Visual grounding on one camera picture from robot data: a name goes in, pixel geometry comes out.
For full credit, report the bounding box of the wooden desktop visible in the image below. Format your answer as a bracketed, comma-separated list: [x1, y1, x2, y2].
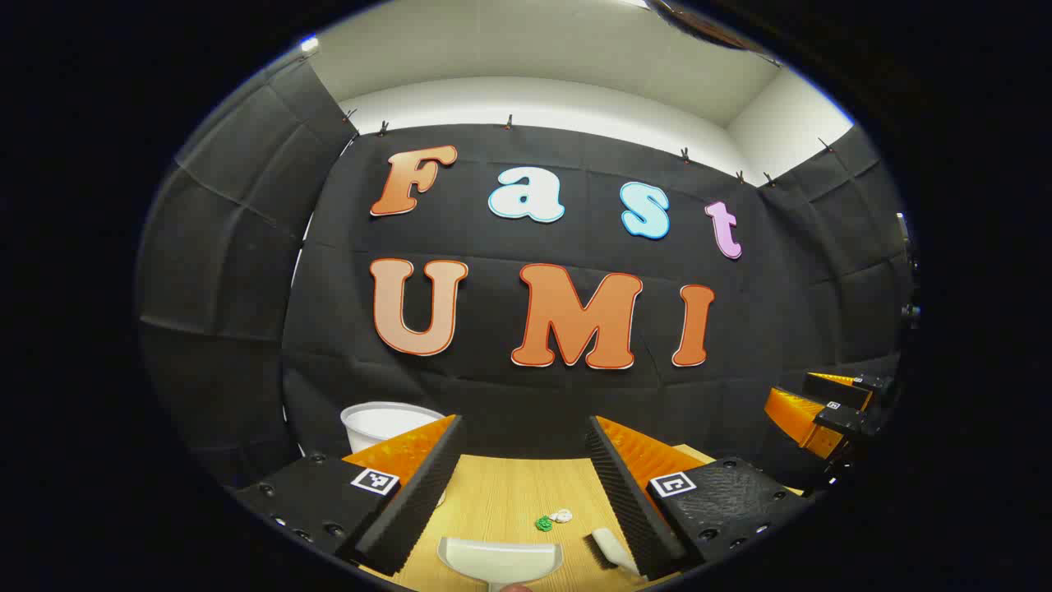
[362, 444, 806, 591]

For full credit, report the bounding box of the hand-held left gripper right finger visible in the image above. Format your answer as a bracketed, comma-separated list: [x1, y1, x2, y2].
[585, 415, 814, 582]

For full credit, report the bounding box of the white ribbed garbage bin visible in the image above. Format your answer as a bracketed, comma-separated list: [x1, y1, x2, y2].
[340, 401, 447, 455]

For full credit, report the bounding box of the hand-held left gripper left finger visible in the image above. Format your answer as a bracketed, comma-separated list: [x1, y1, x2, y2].
[234, 414, 467, 576]

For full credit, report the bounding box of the small white broom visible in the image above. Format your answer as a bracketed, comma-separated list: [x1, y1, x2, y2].
[585, 527, 642, 576]

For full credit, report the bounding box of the dark ceiling fixture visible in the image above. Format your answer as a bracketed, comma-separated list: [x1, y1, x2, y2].
[645, 0, 782, 67]

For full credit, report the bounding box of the grey plastic dustpan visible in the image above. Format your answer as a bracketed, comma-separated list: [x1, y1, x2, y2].
[436, 536, 565, 592]

